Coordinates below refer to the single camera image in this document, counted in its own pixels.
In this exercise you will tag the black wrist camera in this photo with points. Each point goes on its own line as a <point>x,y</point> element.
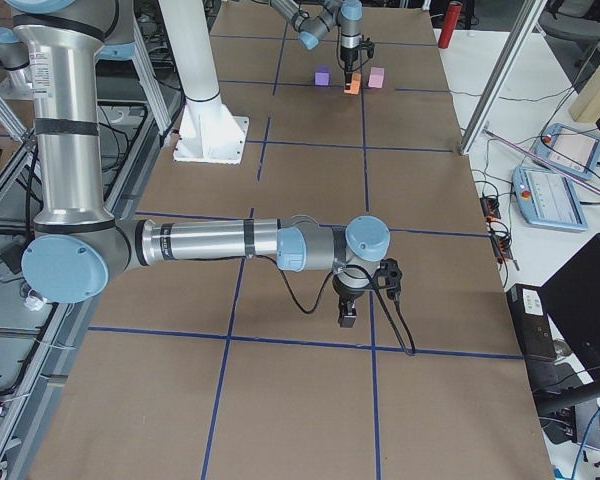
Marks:
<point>388,278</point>
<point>368,46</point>

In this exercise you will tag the black laptop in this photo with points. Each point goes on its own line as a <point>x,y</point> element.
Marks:
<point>571,296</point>

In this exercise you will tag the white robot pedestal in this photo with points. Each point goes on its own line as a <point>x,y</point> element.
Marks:
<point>208,131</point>

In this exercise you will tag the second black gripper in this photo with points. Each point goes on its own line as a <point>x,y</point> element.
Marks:
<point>345,292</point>

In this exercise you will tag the black computer box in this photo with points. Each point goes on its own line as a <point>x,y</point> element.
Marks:
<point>531,323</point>

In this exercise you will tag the orange black power strip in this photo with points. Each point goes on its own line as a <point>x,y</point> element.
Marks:
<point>499,232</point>

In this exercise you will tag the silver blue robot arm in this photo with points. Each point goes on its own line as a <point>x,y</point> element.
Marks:
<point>344,16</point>

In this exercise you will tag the pink foam block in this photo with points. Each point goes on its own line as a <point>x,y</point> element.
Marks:
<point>376,78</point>

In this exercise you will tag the near blue teach pendant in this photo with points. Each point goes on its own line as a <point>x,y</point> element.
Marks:
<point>548,200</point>

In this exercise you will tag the far blue teach pendant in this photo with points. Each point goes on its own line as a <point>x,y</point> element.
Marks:
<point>569,149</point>

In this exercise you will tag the blue teach pendant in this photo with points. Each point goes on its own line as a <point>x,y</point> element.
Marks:
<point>569,149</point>
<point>548,200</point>

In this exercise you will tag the red cylinder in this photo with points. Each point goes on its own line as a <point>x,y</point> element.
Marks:
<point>451,18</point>

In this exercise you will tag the purple foam block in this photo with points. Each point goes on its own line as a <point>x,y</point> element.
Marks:
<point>322,76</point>

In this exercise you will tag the aluminium frame post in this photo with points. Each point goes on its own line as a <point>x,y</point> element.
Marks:
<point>522,28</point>

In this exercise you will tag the orange foam block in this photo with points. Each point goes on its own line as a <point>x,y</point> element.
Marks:
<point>354,87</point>

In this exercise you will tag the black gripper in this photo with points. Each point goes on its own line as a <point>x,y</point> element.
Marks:
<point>348,56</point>

